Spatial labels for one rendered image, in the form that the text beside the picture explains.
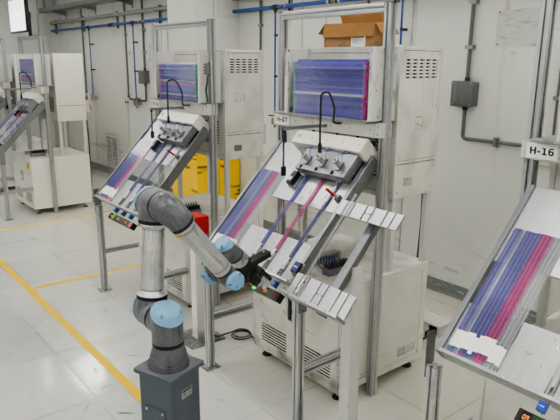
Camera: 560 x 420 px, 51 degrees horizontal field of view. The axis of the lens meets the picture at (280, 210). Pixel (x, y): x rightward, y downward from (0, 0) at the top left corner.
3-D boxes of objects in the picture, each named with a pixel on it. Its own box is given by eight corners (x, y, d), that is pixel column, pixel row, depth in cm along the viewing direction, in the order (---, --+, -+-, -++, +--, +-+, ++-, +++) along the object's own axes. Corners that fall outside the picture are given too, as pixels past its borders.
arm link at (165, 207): (179, 189, 201) (252, 277, 227) (165, 184, 209) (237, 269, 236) (155, 213, 197) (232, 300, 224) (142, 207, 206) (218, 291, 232)
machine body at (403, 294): (337, 407, 289) (342, 288, 274) (252, 352, 342) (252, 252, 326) (421, 366, 329) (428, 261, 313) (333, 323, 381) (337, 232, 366)
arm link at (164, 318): (159, 350, 208) (157, 315, 205) (144, 336, 218) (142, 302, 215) (190, 341, 215) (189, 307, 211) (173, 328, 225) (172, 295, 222)
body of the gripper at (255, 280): (247, 283, 255) (230, 269, 248) (257, 267, 257) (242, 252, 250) (257, 288, 249) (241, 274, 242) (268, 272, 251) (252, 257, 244)
